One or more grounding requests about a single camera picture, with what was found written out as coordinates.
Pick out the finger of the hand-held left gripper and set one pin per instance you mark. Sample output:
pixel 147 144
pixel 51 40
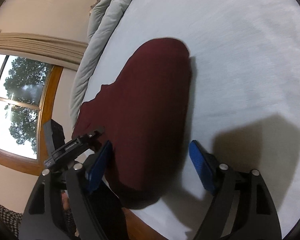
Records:
pixel 92 137

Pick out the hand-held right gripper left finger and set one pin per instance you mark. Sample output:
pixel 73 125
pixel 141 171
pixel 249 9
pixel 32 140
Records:
pixel 100 162

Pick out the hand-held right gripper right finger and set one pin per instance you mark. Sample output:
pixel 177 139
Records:
pixel 198 165

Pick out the maroon pants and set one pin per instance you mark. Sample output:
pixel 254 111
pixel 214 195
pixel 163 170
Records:
pixel 152 105

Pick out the wooden framed window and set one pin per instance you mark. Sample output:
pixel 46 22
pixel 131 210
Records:
pixel 20 100

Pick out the checkered cloth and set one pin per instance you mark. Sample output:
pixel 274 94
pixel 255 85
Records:
pixel 5 217

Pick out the beige curtain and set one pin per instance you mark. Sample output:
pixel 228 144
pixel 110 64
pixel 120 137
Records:
pixel 40 47

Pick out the grey-blue comforter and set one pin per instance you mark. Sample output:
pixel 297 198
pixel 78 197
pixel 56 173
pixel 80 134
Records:
pixel 102 30

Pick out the bed with light blue sheet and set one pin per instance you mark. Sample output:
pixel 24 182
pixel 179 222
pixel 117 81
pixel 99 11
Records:
pixel 240 55

